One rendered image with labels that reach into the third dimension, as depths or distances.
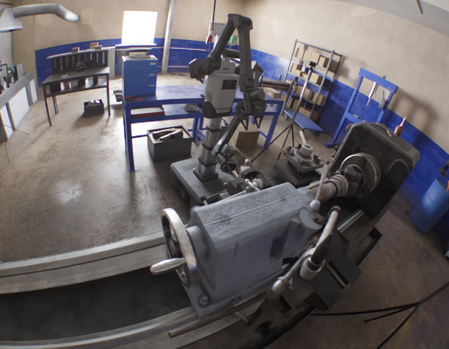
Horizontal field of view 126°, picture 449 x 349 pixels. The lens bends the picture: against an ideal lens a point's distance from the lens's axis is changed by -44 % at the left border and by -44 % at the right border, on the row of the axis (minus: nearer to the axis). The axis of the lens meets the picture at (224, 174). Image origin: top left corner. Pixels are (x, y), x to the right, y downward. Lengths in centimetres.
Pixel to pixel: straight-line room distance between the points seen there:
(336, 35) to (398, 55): 163
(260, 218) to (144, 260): 48
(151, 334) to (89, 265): 35
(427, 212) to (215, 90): 383
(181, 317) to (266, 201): 48
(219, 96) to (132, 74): 103
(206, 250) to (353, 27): 533
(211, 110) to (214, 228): 123
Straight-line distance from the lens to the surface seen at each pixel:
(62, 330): 98
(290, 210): 64
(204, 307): 66
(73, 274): 88
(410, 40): 499
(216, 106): 162
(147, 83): 228
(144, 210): 207
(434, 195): 409
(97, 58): 439
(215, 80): 156
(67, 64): 447
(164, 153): 263
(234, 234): 52
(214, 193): 191
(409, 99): 471
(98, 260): 87
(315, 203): 68
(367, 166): 123
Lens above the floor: 157
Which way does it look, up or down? 38 degrees down
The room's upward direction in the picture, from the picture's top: 14 degrees clockwise
